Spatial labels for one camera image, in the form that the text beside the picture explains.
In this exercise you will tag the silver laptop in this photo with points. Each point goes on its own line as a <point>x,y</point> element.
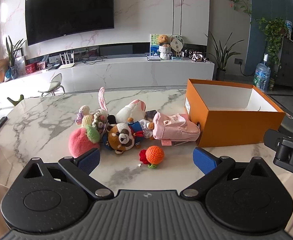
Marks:
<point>152,58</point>

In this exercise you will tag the large water bottle with pump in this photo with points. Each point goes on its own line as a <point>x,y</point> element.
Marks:
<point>261,75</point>

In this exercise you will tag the clear plastic bottle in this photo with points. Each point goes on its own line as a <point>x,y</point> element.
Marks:
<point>289,28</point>

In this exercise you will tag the green chair back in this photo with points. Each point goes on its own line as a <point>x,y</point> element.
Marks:
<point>15,100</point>

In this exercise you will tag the trailing vine on cabinet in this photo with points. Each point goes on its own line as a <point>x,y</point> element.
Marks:
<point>274,32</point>

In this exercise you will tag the golden acorn ornament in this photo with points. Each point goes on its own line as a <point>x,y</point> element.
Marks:
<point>0,70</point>

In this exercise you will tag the green and blue painting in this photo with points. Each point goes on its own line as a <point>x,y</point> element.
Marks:
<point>154,45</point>

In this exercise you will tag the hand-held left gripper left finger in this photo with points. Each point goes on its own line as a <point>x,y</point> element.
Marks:
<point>89,160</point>

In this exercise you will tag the dark grey cabinet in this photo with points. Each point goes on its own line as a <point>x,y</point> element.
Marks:
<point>291,62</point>

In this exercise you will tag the red panda sailor plush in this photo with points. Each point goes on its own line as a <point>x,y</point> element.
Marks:
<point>121,137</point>

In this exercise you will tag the pink plush backpack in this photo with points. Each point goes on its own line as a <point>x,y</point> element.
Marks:
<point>171,130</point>

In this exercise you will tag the illustrated picture card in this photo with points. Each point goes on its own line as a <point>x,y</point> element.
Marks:
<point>151,115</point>

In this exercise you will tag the pink peach plush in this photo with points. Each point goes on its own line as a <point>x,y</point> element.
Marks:
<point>79,141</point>

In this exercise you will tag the red crochet flower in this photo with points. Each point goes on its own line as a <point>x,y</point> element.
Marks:
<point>143,155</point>

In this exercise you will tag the wall outlet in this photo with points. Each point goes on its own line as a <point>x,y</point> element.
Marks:
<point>239,61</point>

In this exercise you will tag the cream crochet doll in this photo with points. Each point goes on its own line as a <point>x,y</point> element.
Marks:
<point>84,110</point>

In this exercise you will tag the white wifi router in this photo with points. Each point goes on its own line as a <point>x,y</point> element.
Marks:
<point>66,65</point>

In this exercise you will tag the black wall television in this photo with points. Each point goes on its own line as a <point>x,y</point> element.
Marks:
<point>69,10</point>

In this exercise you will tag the tall potted floor plant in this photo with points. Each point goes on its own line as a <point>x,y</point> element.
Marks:
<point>221,55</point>

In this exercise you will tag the leafy plant in blue vase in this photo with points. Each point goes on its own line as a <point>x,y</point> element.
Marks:
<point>12,55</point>

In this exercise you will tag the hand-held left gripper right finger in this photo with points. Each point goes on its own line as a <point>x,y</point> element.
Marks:
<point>203,160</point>

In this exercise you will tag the brown teddy bear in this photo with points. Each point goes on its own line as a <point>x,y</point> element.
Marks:
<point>163,40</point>

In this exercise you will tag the orange crochet fruit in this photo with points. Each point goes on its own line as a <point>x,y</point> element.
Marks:
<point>155,155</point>

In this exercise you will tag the orange cardboard box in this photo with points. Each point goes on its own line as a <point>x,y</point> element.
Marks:
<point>226,127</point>

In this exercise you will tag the white rabbit plush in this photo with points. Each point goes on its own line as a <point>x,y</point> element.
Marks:
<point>126,112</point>

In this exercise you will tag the crochet bunny with bouquet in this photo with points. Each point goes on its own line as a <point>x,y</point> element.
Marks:
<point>102,110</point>

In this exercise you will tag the round fan on stand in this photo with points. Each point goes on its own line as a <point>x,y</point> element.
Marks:
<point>177,42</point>

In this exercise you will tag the white marble tv console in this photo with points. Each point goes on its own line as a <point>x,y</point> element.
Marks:
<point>126,75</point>

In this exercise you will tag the white shell chair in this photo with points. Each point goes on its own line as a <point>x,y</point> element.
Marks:
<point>54,82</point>

